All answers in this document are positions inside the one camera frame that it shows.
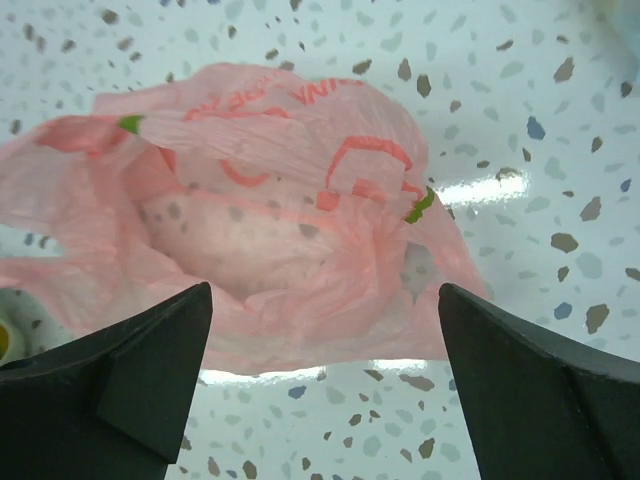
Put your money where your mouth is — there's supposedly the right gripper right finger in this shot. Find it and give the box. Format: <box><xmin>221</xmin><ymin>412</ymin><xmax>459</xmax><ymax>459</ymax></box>
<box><xmin>438</xmin><ymin>284</ymin><xmax>639</xmax><ymax>480</ymax></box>

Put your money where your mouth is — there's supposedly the green plastic plate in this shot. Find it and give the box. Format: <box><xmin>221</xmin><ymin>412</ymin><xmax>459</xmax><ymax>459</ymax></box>
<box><xmin>1</xmin><ymin>289</ymin><xmax>28</xmax><ymax>365</ymax></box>

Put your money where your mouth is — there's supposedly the pink plastic bag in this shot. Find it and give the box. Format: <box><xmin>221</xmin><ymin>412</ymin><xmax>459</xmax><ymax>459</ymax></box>
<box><xmin>1</xmin><ymin>64</ymin><xmax>485</xmax><ymax>375</ymax></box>

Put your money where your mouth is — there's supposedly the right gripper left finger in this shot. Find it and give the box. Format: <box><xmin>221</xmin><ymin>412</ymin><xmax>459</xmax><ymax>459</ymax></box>
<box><xmin>1</xmin><ymin>283</ymin><xmax>212</xmax><ymax>480</ymax></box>

